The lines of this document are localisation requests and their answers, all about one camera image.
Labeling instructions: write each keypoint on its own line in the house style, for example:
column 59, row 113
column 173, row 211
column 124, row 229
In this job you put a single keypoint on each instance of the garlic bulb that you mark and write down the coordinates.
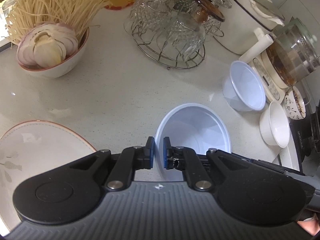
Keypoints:
column 46, row 47

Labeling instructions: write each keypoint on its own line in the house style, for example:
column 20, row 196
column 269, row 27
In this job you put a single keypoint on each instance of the translucent plastic bowl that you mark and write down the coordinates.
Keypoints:
column 195, row 127
column 245, row 85

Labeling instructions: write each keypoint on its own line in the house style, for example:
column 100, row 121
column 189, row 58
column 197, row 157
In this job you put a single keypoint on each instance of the white kettle heating base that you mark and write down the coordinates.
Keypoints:
column 268, row 80

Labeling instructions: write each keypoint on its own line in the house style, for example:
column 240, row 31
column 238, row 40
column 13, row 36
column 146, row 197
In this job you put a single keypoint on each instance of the black induction cooker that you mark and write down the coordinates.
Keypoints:
column 303, row 142

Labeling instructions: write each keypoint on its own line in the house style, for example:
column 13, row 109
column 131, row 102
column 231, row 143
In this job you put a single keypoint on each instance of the person's right hand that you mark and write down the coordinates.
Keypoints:
column 308, row 226

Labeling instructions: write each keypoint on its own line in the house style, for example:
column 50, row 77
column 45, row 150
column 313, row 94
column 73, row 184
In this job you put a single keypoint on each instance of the white electric pot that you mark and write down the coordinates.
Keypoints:
column 247, row 12

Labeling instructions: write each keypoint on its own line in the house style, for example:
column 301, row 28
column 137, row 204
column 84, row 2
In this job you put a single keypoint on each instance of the glass kettle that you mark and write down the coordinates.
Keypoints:
column 292, row 52

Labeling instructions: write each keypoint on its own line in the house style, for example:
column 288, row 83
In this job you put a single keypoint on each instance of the bundle of dry noodles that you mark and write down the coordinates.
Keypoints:
column 55, row 5

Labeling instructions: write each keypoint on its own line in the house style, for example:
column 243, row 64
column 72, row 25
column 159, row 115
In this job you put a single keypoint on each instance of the cluster of clear glass cups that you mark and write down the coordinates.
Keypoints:
column 155, row 12

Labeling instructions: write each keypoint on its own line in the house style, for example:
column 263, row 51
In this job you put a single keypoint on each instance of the speckled patterned bowl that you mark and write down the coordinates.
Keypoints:
column 296, row 102

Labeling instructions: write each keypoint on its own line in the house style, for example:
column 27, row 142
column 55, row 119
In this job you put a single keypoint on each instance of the amber glass cup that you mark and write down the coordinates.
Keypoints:
column 207, row 8

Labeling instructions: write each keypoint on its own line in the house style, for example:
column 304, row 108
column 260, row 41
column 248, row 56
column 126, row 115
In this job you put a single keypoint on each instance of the white bowl with pink rim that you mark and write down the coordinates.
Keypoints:
column 65, row 66

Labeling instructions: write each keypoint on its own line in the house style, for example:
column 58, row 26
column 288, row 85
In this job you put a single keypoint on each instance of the white ceramic bowl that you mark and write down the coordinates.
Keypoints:
column 275, row 127

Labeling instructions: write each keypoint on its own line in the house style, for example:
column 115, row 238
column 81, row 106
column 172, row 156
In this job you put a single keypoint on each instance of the white plate with grey leaves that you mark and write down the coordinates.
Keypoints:
column 37, row 152

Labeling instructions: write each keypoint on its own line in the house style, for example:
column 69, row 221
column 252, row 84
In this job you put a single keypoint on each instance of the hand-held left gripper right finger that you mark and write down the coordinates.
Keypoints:
column 166, row 152

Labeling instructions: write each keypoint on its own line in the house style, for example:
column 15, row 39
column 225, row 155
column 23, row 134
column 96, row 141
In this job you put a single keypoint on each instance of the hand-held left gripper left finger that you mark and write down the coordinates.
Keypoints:
column 150, row 152

